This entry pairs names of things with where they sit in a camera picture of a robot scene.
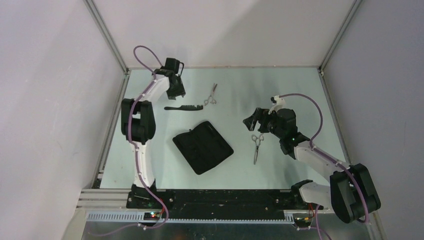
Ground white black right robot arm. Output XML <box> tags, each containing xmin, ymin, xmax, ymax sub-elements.
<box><xmin>242</xmin><ymin>107</ymin><xmax>382</xmax><ymax>224</ymax></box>

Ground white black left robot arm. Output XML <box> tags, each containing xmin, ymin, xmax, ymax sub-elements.
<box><xmin>121</xmin><ymin>57</ymin><xmax>186</xmax><ymax>208</ymax></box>

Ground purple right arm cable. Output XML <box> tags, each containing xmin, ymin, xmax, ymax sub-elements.
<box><xmin>278</xmin><ymin>93</ymin><xmax>370</xmax><ymax>240</ymax></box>

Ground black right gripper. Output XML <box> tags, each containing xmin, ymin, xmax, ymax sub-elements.
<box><xmin>243</xmin><ymin>107</ymin><xmax>285</xmax><ymax>139</ymax></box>

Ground aluminium front frame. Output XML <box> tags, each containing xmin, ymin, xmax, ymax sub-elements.
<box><xmin>76</xmin><ymin>188</ymin><xmax>379</xmax><ymax>229</ymax></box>

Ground silver thinning scissors far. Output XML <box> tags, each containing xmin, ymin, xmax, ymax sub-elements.
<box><xmin>203</xmin><ymin>83</ymin><xmax>218</xmax><ymax>106</ymax></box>

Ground black zippered tool case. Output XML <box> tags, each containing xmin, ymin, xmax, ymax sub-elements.
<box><xmin>172</xmin><ymin>121</ymin><xmax>234</xmax><ymax>175</ymax></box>

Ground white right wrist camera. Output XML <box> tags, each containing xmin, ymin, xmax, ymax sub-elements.
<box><xmin>268</xmin><ymin>95</ymin><xmax>286</xmax><ymax>115</ymax></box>

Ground black handled styling comb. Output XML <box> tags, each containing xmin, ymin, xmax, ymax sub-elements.
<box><xmin>163</xmin><ymin>104</ymin><xmax>204</xmax><ymax>111</ymax></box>

